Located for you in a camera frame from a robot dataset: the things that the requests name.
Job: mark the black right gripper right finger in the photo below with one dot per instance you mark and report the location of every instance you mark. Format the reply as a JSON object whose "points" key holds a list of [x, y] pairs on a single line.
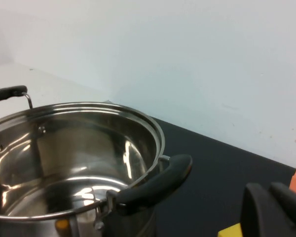
{"points": [[294, 209]]}

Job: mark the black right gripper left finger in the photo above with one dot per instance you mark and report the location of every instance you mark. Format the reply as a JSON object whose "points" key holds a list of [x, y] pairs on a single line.
{"points": [[259, 217]]}

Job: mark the yellow cube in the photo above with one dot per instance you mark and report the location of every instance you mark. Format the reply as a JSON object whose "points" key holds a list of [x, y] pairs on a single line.
{"points": [[230, 232]]}

